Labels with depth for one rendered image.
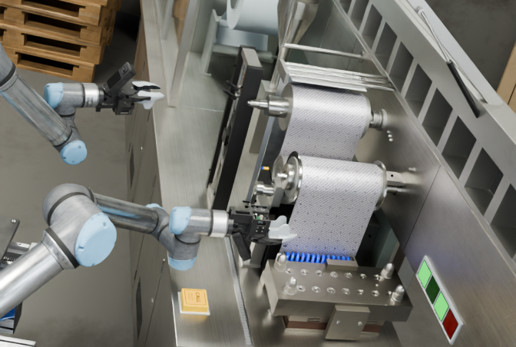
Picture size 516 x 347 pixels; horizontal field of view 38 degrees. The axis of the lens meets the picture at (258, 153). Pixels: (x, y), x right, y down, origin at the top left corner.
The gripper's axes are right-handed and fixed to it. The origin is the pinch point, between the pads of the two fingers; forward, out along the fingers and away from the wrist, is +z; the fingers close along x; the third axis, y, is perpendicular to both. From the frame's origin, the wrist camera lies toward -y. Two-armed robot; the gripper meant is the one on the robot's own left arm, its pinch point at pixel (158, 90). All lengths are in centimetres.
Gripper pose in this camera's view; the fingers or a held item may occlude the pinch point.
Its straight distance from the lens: 241.5
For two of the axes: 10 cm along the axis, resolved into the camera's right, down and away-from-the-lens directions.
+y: -2.9, 7.5, 6.0
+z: 8.8, -0.4, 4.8
